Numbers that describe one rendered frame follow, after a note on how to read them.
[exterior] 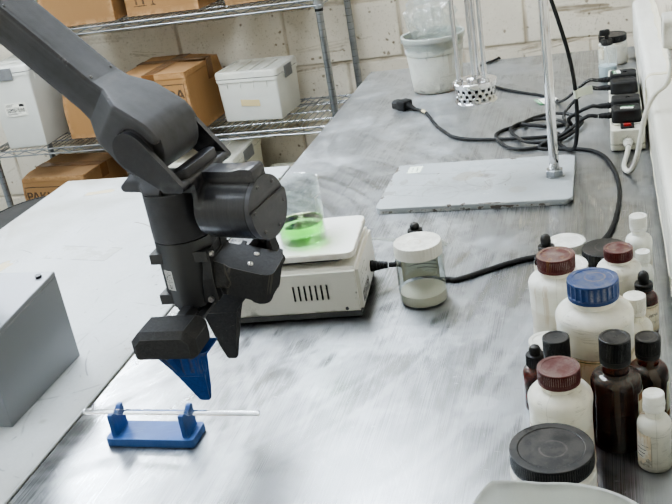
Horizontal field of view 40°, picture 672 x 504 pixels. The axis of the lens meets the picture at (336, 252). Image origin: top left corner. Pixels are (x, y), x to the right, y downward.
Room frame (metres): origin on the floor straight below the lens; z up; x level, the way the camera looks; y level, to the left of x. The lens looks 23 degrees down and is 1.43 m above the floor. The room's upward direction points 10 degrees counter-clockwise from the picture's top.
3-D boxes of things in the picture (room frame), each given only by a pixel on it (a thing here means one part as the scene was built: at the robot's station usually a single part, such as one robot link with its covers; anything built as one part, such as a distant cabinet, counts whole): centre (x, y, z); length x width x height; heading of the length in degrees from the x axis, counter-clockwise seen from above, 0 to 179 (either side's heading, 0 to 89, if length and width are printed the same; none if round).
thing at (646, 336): (0.72, -0.26, 0.94); 0.04 x 0.04 x 0.09
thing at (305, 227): (1.07, 0.04, 1.03); 0.07 x 0.06 x 0.08; 159
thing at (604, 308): (0.77, -0.23, 0.96); 0.07 x 0.07 x 0.13
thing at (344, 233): (1.09, 0.03, 0.98); 0.12 x 0.12 x 0.01; 77
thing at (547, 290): (0.87, -0.23, 0.95); 0.06 x 0.06 x 0.11
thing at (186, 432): (0.83, 0.22, 0.92); 0.10 x 0.03 x 0.04; 72
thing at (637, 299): (0.80, -0.28, 0.94); 0.03 x 0.03 x 0.09
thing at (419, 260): (1.04, -0.10, 0.94); 0.06 x 0.06 x 0.08
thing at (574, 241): (1.03, -0.28, 0.93); 0.05 x 0.05 x 0.05
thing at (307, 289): (1.09, 0.05, 0.94); 0.22 x 0.13 x 0.08; 77
